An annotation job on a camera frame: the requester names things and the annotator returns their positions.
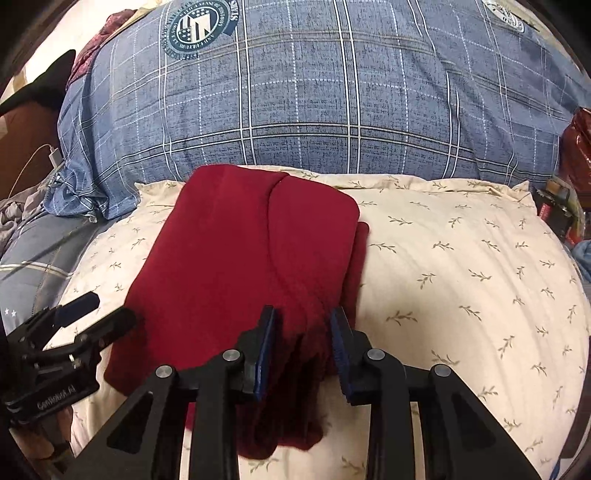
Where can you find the cream leaf print pillow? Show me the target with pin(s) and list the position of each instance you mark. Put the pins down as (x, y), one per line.
(461, 286)

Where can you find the maroon patterned cloth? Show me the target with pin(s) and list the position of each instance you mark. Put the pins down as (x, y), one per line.
(94, 50)

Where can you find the red packaged items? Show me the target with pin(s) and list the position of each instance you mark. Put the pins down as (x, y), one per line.
(556, 207)

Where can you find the grey blue striped bed sheet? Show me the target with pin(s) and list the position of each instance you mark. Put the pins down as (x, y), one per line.
(41, 258)

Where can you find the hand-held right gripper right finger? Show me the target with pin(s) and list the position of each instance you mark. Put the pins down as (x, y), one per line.
(341, 357)

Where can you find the shiny red bag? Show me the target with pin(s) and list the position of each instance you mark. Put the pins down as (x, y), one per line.
(577, 143)

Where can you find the black cloth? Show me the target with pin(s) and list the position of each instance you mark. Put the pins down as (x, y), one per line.
(44, 92)

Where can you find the blue cloth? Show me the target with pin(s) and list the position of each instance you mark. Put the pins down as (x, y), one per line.
(582, 261)

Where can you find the blue plaid pillow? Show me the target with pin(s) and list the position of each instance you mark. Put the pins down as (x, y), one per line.
(323, 101)

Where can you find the grey crumpled cloth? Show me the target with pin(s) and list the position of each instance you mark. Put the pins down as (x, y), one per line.
(23, 207)

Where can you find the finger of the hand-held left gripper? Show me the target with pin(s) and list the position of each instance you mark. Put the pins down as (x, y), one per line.
(115, 323)
(78, 305)

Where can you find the dark red knit garment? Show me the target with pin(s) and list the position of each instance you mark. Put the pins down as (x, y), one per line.
(240, 258)

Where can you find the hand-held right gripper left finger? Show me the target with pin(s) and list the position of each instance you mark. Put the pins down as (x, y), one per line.
(265, 353)

